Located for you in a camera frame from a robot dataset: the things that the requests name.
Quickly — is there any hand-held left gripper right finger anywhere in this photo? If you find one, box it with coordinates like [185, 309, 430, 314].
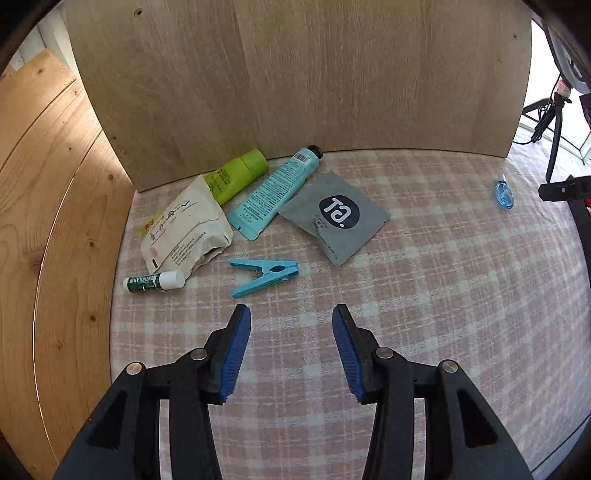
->
[332, 304, 536, 480]

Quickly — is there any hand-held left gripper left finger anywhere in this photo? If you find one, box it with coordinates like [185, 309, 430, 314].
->
[54, 304, 252, 480]

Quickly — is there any blue plastic clothespin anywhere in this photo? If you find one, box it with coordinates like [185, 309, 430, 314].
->
[229, 259, 300, 298]

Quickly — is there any pink checkered tablecloth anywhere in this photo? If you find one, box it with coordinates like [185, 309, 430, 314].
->
[109, 148, 591, 480]

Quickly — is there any green lip balm stick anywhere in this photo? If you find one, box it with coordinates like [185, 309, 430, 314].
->
[123, 271, 185, 293]

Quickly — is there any crumpled beige wipes packet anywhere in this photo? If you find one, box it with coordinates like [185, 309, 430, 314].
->
[140, 174, 235, 278]

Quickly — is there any grey square sachet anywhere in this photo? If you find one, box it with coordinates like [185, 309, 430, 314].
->
[278, 172, 391, 267]

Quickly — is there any teal cream tube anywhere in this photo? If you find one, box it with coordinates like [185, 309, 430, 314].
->
[227, 144, 322, 241]

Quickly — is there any lime green bottle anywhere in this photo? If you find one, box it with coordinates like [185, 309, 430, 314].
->
[203, 148, 269, 206]

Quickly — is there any pine wood panel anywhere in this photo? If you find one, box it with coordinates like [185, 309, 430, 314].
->
[0, 48, 137, 480]

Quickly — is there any small blue glass ornament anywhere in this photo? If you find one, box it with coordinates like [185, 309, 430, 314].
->
[494, 174, 515, 210]

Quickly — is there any light wooden back board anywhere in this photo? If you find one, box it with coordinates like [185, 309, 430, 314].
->
[62, 0, 536, 193]

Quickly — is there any black tripod stand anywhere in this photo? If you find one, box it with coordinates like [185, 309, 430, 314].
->
[521, 76, 591, 204]

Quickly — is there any black cable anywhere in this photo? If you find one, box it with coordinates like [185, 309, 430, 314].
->
[512, 78, 561, 146]

